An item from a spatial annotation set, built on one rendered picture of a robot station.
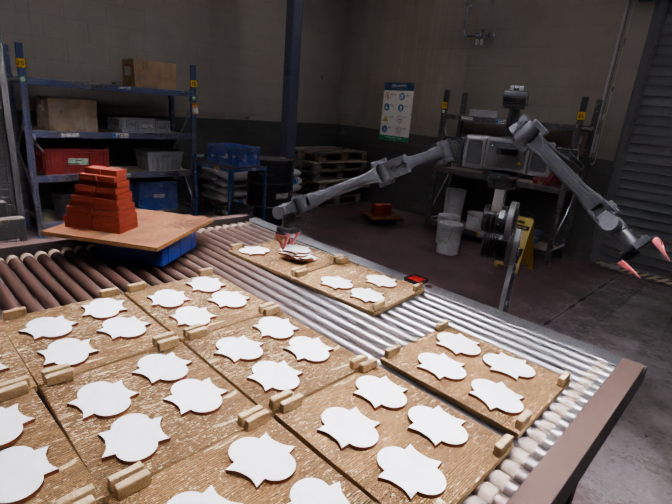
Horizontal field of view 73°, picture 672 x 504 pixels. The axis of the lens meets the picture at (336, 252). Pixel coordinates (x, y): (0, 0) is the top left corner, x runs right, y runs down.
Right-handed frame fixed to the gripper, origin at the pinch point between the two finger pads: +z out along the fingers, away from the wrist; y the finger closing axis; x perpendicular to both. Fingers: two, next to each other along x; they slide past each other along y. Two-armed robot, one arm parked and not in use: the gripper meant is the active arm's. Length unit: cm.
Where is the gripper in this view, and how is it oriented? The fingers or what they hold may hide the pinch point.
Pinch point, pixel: (287, 245)
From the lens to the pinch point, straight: 208.6
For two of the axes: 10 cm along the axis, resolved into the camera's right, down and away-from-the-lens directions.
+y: -4.4, 2.4, -8.6
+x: 8.9, 2.3, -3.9
